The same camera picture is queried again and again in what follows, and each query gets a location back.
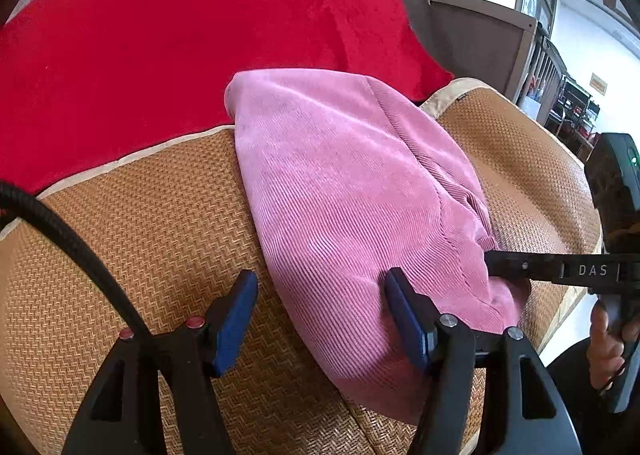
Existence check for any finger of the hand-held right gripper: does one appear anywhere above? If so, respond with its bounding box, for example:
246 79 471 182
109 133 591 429
484 250 564 294

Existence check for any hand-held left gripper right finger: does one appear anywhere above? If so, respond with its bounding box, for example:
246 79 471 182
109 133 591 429
384 267 583 455

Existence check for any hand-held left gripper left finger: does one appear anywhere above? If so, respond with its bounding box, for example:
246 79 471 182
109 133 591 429
62 269 259 455

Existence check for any pink corduroy jacket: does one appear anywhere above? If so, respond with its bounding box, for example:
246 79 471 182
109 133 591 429
223 69 532 426

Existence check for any person's right hand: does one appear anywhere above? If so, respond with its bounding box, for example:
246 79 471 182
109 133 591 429
586 304 627 392

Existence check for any metal shelf rack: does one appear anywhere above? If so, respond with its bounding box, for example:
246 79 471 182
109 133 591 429
542 74 602 162

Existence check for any woven rattan mat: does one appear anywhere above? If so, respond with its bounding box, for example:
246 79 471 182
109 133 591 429
0 77 603 455

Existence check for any red blanket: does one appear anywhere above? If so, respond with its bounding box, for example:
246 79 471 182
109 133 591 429
0 0 456 196

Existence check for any wooden slatted rail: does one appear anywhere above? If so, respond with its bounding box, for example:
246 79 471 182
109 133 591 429
517 26 569 124

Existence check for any black cable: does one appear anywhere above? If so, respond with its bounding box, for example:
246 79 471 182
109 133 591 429
0 181 157 372

